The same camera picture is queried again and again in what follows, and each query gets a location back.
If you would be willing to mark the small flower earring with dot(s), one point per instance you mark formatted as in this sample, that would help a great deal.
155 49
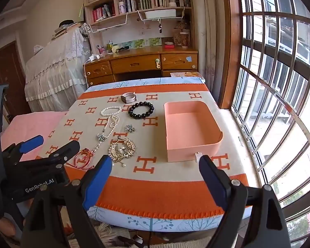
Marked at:
101 137

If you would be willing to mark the white plastic tray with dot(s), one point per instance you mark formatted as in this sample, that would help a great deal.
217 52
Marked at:
160 13

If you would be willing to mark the stack of books and papers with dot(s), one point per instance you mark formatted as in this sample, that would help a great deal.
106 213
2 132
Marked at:
64 31

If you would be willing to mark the glass jar with lid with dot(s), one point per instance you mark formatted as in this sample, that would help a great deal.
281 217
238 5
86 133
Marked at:
185 39

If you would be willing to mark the window with metal grille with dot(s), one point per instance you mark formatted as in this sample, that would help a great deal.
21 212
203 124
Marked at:
279 82

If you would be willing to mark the mint green hanging tool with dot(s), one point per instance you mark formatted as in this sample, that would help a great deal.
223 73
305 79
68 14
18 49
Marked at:
157 63

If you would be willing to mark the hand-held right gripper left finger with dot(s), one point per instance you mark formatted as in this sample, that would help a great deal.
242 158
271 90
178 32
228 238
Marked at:
98 182

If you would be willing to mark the wooden desk with drawers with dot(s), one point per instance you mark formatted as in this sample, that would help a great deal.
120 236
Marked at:
134 63

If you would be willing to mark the hanging keys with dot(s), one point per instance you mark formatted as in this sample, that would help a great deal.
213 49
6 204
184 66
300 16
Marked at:
160 28

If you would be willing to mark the row of red books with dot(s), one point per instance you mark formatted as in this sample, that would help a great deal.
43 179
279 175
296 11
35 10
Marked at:
98 14

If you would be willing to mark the small red box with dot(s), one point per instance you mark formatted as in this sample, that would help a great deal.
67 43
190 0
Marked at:
169 46

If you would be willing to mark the black hat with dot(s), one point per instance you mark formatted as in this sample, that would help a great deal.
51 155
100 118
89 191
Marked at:
66 22

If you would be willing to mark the beige curtain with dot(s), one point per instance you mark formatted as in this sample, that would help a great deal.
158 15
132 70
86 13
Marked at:
209 31

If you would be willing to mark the pink plastic storage box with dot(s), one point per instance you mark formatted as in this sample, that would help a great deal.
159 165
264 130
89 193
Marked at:
186 129

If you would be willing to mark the green patterned picture strip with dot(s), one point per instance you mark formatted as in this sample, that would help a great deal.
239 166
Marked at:
144 42

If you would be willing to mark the double flower earring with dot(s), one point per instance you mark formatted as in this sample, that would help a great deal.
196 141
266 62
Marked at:
130 128

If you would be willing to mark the colourful magazine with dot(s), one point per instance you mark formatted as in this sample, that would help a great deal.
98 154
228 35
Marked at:
186 75

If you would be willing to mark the white lace cover cloth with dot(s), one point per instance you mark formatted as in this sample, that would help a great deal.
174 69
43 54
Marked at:
56 69

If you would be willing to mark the small white object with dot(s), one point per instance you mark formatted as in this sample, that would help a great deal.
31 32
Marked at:
38 48

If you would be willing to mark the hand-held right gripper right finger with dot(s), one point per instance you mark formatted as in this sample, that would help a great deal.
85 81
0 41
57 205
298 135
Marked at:
212 183

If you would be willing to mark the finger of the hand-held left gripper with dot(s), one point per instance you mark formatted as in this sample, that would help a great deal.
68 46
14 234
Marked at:
31 143
63 153

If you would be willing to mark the brown wooden door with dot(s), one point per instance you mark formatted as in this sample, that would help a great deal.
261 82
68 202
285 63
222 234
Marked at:
7 77

